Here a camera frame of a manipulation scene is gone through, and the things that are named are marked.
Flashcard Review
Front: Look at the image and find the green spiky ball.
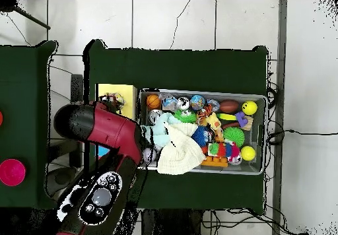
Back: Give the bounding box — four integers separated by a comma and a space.
222, 126, 246, 147

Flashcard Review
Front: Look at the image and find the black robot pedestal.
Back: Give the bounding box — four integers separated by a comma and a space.
141, 208, 212, 235

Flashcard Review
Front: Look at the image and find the pink disc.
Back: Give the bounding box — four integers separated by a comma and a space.
0, 158, 27, 187

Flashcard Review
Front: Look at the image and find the cream yellow cloth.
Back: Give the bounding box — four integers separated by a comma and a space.
156, 121, 207, 175

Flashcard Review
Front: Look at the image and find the mint green cloth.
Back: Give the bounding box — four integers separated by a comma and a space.
142, 112, 183, 147

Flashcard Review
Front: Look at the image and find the small orange basketball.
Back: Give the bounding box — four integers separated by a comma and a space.
146, 94, 162, 110

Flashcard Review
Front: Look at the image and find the black tripod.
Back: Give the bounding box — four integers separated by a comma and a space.
0, 0, 52, 31

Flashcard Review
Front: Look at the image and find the colourful polka dot cloth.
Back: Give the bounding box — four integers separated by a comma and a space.
99, 92, 127, 112

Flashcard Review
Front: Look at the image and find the multicolour fuzzy caterpillar toy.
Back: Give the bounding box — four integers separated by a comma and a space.
207, 142, 242, 160

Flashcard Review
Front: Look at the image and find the yellow smiley ball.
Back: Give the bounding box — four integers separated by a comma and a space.
241, 100, 259, 116

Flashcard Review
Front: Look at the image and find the globe print ball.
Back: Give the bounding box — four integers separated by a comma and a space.
190, 94, 206, 110

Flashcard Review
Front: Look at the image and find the wooden box with three holes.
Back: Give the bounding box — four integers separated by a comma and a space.
94, 83, 138, 159

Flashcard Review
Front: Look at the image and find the side table with green cloth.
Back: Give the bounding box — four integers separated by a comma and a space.
0, 40, 59, 211

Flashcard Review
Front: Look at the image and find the brown toy football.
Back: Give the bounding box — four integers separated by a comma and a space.
219, 100, 240, 114

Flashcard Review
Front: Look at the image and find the clear mesh bin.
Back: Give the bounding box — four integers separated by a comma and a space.
138, 88, 267, 176

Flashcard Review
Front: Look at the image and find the green fuzzy toy with eyes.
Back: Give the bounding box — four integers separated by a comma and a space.
174, 110, 198, 124

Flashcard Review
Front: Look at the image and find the plain yellow ball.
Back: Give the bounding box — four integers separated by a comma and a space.
240, 145, 257, 162

